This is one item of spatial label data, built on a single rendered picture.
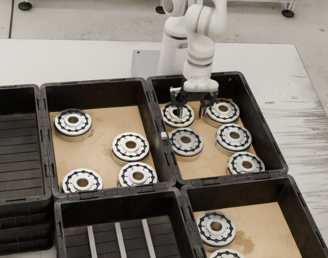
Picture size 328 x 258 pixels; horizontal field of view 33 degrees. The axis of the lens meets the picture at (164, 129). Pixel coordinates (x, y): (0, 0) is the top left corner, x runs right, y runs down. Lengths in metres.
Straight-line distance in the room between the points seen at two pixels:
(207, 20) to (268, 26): 2.25
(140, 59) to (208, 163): 0.51
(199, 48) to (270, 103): 0.62
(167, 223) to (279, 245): 0.28
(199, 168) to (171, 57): 0.40
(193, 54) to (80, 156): 0.41
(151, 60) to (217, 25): 0.55
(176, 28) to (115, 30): 1.66
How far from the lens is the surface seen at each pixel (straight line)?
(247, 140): 1.60
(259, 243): 1.43
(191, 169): 1.53
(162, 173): 1.44
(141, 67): 1.86
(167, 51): 1.75
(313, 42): 3.61
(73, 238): 1.38
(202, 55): 1.44
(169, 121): 1.61
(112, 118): 1.63
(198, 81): 1.46
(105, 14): 3.47
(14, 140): 1.58
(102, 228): 1.39
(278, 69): 2.14
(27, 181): 1.48
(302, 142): 1.89
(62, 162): 1.52
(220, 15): 1.38
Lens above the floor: 1.99
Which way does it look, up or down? 46 degrees down
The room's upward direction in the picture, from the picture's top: 10 degrees clockwise
